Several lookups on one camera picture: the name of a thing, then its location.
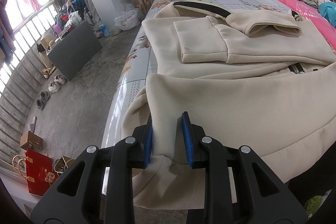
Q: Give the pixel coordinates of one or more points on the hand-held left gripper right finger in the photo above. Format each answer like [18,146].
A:
[187,145]

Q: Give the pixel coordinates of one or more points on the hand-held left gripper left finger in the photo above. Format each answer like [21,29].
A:
[148,145]

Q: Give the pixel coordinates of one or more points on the beige zip jacket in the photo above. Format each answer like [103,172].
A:
[236,98]

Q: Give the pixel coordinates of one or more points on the pile of clothes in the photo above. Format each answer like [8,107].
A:
[69,14]

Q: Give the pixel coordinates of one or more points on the brown paper bag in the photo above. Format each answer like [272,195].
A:
[65,163]

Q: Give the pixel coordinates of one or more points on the red gift bag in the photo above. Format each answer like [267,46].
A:
[39,171]

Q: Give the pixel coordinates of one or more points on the dark grey cabinet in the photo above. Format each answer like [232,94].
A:
[76,53]

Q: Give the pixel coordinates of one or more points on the brown cardboard box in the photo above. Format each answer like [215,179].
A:
[31,140]

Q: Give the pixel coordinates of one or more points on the blue packet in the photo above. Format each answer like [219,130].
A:
[105,31]

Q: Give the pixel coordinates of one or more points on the beige shoes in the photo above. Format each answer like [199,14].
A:
[48,72]

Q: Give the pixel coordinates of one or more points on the white plastic bag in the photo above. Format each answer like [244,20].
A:
[127,20]

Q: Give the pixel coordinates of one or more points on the green fuzzy slipper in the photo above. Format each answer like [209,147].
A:
[313,204]

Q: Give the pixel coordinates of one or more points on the beige cloth bag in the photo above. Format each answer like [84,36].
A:
[47,48]

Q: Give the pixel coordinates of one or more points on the metal window railing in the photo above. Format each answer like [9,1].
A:
[21,77]

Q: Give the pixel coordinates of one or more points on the pink floral blanket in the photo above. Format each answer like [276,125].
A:
[309,11]

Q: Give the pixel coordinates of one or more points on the purple hanging garment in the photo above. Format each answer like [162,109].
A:
[6,27]

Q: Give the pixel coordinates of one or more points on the light blue floral quilt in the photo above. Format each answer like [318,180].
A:
[328,11]

